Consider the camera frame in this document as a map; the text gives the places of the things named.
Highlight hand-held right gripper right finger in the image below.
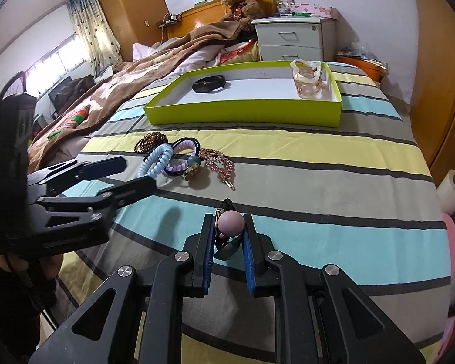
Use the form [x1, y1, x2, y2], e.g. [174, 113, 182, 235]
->
[243, 213, 427, 364]

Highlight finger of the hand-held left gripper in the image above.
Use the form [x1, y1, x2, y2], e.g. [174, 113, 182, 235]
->
[27, 156, 127, 195]
[37, 177, 157, 221]

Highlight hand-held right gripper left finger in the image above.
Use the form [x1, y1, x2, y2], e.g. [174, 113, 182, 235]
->
[28, 213, 217, 364]

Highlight pink ball hair tie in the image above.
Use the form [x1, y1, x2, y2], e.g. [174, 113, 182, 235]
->
[212, 198, 247, 261]

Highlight brown beaded bracelet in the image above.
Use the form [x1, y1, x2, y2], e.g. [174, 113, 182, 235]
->
[134, 131, 168, 155]

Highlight green ball hair tie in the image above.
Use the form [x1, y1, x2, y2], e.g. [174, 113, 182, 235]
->
[181, 154, 205, 180]

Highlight pink rhinestone hair clip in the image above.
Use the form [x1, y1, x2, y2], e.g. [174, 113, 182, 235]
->
[199, 148, 236, 190]

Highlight green cardboard box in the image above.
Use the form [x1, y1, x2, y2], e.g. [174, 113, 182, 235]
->
[143, 61, 342, 127]

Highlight person's left hand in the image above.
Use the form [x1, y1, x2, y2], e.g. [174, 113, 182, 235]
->
[0, 252, 64, 280]

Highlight brown blanket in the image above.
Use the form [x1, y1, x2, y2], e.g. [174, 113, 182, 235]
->
[27, 19, 258, 175]

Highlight window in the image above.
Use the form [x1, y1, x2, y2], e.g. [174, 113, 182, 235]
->
[23, 32, 93, 84]

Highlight black watch band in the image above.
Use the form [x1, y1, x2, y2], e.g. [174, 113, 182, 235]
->
[192, 75, 228, 93]

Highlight dotted curtain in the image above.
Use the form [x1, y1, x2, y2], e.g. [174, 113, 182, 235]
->
[66, 0, 123, 78]

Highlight white duvet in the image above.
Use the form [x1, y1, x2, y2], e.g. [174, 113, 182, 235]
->
[131, 42, 228, 80]

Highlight wooden wardrobe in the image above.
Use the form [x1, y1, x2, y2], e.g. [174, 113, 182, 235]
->
[95, 0, 171, 63]

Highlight power strip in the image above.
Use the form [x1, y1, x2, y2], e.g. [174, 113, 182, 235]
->
[157, 12, 183, 28]

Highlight yellow pillow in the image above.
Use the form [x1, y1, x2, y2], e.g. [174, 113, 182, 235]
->
[212, 40, 260, 65]

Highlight wooden headboard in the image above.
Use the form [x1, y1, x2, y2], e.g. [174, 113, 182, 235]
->
[167, 0, 275, 40]

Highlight clear glass dish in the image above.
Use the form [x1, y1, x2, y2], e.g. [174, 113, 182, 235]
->
[290, 59, 323, 100]

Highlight white paper roll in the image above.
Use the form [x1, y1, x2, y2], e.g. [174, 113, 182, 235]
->
[438, 169, 455, 215]

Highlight white nightstand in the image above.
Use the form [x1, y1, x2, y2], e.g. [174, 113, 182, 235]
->
[250, 16, 339, 62]

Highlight orange basin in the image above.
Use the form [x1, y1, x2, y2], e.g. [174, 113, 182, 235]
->
[335, 51, 389, 84]

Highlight clear plastic container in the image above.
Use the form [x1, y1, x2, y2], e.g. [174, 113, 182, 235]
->
[276, 0, 295, 18]

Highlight plastic bags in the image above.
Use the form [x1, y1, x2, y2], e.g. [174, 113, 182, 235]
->
[337, 42, 387, 65]

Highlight pink floral box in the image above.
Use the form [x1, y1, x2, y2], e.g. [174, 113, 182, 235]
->
[292, 2, 340, 19]

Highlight wooden cabinet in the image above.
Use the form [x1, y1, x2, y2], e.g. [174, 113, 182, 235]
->
[409, 0, 455, 179]

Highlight light blue spiral hair tie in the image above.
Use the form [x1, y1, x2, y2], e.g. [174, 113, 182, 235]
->
[136, 143, 174, 179]

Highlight lilac and black hair tie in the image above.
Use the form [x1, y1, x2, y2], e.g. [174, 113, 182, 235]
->
[169, 138, 201, 160]

